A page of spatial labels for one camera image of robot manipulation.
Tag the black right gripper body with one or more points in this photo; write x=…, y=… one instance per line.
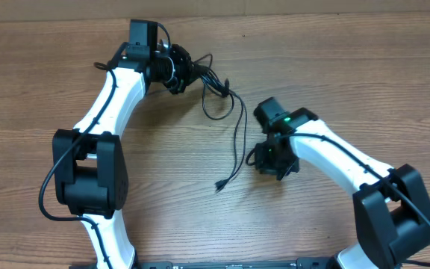
x=278, y=160

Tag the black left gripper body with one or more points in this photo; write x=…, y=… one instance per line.
x=182, y=69

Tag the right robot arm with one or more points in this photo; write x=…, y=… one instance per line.
x=391, y=205

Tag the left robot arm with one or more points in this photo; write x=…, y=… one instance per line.
x=89, y=171

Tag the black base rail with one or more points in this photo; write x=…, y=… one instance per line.
x=233, y=265

